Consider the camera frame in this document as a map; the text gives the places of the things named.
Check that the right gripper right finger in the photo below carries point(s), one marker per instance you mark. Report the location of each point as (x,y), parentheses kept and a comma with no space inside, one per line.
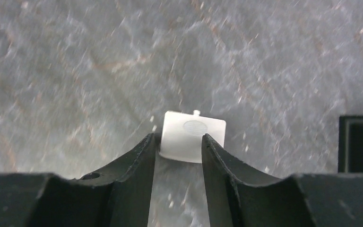
(239,195)

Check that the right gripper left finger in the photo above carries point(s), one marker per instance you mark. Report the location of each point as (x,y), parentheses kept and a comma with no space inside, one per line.
(115,195)

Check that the white battery cover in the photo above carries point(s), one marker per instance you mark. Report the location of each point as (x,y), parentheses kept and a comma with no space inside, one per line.
(182,133)

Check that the black grey checkerboard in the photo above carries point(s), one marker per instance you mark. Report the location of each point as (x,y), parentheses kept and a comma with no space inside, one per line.
(350,144)

